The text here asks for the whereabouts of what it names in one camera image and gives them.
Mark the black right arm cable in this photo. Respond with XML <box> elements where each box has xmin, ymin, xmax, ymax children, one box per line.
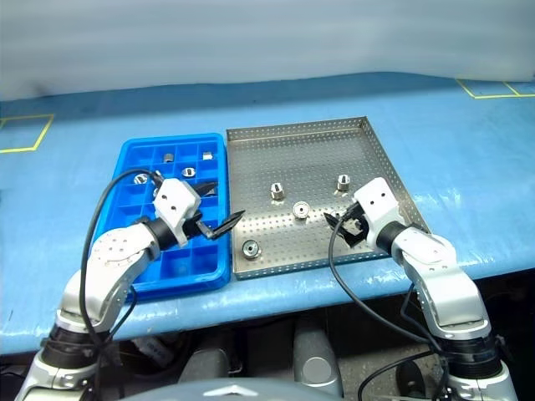
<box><xmin>328</xmin><ymin>211</ymin><xmax>451</xmax><ymax>401</ymax></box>

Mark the blue compartment tray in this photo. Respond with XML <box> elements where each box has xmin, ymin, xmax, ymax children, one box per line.
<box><xmin>109</xmin><ymin>132</ymin><xmax>232</xmax><ymax>302</ymax></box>

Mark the perforated metal tray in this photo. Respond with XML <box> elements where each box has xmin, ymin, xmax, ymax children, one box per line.
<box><xmin>226</xmin><ymin>116</ymin><xmax>434</xmax><ymax>281</ymax></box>

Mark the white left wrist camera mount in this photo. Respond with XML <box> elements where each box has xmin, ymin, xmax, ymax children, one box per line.
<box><xmin>152</xmin><ymin>178</ymin><xmax>201</xmax><ymax>246</ymax></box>

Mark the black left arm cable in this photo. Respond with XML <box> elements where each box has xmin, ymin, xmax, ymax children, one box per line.
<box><xmin>79</xmin><ymin>168</ymin><xmax>164</xmax><ymax>364</ymax></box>

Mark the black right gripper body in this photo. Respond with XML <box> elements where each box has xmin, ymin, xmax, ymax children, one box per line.
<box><xmin>346</xmin><ymin>203</ymin><xmax>377</xmax><ymax>247</ymax></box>

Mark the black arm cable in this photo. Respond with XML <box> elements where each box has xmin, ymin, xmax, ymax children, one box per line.
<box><xmin>328</xmin><ymin>211</ymin><xmax>451</xmax><ymax>401</ymax></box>
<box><xmin>79</xmin><ymin>168</ymin><xmax>164</xmax><ymax>364</ymax></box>

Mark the grey rounded housing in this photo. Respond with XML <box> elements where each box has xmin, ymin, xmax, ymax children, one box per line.
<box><xmin>292</xmin><ymin>319</ymin><xmax>344</xmax><ymax>398</ymax></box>
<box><xmin>178</xmin><ymin>347</ymin><xmax>235</xmax><ymax>383</ymax></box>

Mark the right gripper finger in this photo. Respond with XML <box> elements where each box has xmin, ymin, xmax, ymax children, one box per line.
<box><xmin>334</xmin><ymin>227</ymin><xmax>360</xmax><ymax>248</ymax></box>
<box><xmin>324</xmin><ymin>212</ymin><xmax>354</xmax><ymax>229</ymax></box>

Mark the grey robot torso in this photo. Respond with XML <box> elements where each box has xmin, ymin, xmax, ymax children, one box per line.
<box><xmin>179</xmin><ymin>378</ymin><xmax>348</xmax><ymax>401</ymax></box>

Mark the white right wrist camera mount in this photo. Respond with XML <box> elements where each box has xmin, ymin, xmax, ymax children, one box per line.
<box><xmin>353</xmin><ymin>177</ymin><xmax>405</xmax><ymax>251</ymax></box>

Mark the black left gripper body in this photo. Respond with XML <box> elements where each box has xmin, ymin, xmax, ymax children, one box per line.
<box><xmin>183</xmin><ymin>215</ymin><xmax>218</xmax><ymax>241</ymax></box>

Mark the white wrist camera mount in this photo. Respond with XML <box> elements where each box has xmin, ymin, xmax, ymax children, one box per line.
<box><xmin>353</xmin><ymin>177</ymin><xmax>405</xmax><ymax>251</ymax></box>
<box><xmin>152</xmin><ymin>178</ymin><xmax>201</xmax><ymax>246</ymax></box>

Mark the yellow tape marking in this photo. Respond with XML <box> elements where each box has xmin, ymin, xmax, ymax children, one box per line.
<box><xmin>0</xmin><ymin>113</ymin><xmax>55</xmax><ymax>154</ymax></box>
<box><xmin>456</xmin><ymin>78</ymin><xmax>535</xmax><ymax>99</ymax></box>

